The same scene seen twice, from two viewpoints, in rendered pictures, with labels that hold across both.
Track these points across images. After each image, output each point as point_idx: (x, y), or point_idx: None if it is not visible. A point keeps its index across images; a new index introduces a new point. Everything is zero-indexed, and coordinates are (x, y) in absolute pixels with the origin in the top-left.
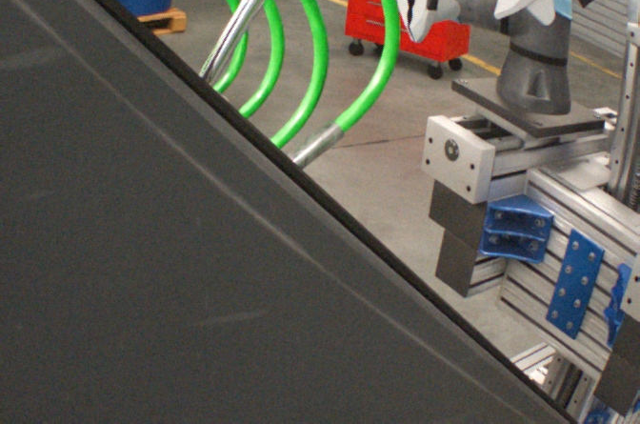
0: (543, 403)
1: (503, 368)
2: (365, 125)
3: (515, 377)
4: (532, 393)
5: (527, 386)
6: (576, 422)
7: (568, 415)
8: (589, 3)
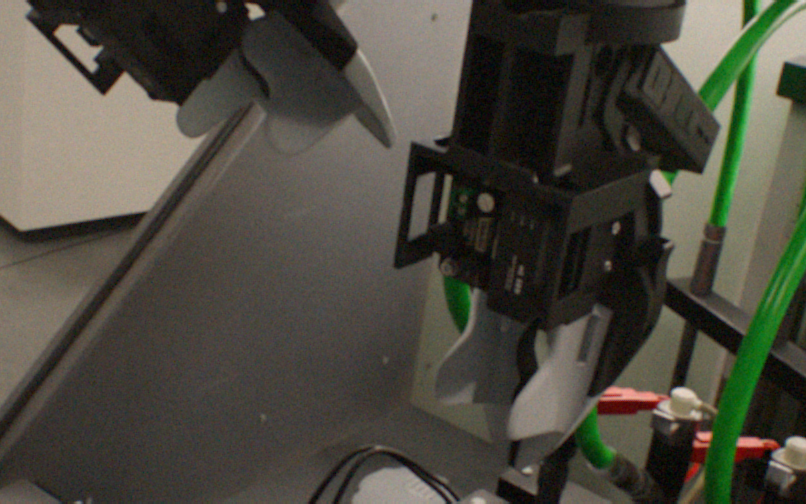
0: (118, 251)
1: (185, 163)
2: None
3: (167, 187)
4: (139, 224)
5: (149, 212)
6: (26, 386)
7: (52, 351)
8: (87, 79)
